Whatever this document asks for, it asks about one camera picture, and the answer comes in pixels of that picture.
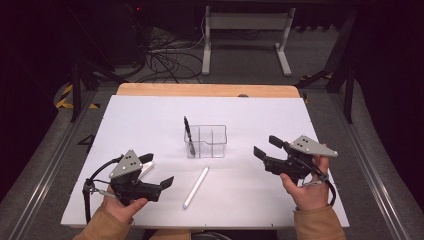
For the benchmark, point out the yellow black hazard tape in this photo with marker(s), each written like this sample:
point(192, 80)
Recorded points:
point(63, 98)

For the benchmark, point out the aluminium floor rail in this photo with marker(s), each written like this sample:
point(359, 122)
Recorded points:
point(50, 166)
point(370, 166)

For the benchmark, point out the black metal stand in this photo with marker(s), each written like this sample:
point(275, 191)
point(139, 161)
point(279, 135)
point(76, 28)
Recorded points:
point(76, 90)
point(348, 83)

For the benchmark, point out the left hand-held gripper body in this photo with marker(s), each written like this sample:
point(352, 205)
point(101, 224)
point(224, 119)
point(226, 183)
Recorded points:
point(128, 166)

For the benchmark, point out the white board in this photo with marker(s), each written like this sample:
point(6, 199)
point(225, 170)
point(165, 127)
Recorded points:
point(233, 110)

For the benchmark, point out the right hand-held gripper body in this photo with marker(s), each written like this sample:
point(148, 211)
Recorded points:
point(310, 147)

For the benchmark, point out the person's lap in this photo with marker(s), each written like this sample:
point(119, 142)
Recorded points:
point(173, 235)

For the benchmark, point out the wooden table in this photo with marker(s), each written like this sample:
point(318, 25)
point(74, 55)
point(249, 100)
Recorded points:
point(206, 90)

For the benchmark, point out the white pen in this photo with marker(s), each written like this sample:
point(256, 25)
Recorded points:
point(196, 187)

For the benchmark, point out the person's right hand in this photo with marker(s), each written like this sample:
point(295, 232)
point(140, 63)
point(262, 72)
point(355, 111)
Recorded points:
point(308, 195)

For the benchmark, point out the clear plastic organizer box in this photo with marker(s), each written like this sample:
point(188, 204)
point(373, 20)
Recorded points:
point(216, 146)

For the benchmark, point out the white metal stand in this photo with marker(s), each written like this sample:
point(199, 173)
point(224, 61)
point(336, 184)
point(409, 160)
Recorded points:
point(206, 43)

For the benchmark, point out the person's left hand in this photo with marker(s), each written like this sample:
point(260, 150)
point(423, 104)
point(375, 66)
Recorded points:
point(121, 210)

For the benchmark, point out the black pen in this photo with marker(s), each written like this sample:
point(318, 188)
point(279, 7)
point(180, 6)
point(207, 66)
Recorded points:
point(189, 133)

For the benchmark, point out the black computer case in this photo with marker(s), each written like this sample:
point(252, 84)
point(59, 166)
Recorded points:
point(128, 33)

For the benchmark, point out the white eraser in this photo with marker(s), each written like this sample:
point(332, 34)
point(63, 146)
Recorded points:
point(148, 168)

